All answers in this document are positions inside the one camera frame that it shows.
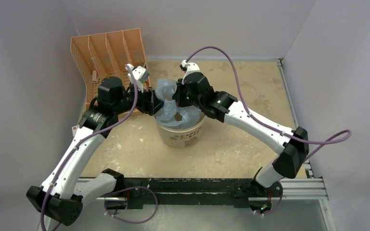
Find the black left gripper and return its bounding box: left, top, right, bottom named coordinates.
left=113, top=80, right=165, bottom=115

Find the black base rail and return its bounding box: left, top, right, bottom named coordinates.
left=107, top=178, right=283, bottom=212

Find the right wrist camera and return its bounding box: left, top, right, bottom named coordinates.
left=180, top=60, right=200, bottom=84

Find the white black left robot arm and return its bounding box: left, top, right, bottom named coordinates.
left=26, top=77, right=164, bottom=228

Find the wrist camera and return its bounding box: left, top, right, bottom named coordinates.
left=180, top=60, right=200, bottom=84
left=125, top=64, right=150, bottom=93

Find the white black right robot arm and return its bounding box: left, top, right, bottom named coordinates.
left=172, top=72, right=309, bottom=196

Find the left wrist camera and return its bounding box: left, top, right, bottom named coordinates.
left=125, top=64, right=150, bottom=93

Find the beige plastic trash bin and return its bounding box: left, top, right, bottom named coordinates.
left=154, top=106, right=205, bottom=149

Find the pink plastic desk organizer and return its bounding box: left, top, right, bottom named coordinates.
left=70, top=28, right=147, bottom=111

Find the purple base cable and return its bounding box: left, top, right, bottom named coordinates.
left=103, top=186, right=159, bottom=224

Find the light blue plastic trash bag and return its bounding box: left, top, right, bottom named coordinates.
left=155, top=79, right=202, bottom=130

